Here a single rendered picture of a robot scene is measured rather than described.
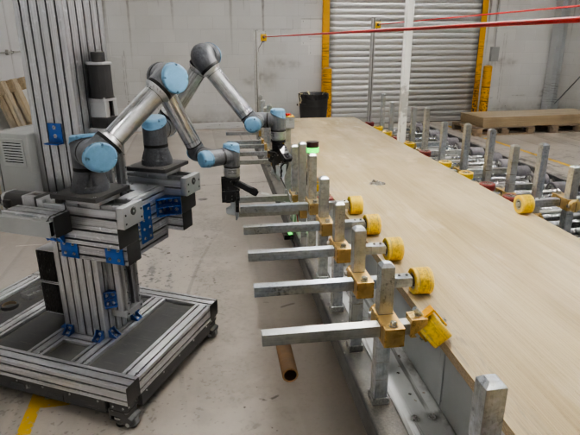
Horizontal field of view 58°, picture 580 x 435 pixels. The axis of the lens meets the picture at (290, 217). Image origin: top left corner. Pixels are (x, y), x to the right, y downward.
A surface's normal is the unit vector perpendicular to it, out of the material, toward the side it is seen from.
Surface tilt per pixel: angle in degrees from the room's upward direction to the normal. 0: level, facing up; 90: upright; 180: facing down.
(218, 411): 0
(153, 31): 90
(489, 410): 90
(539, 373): 0
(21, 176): 90
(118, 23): 90
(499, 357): 0
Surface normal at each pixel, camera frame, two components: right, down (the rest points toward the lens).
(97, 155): 0.52, 0.36
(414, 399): 0.00, -0.95
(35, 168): 0.94, 0.11
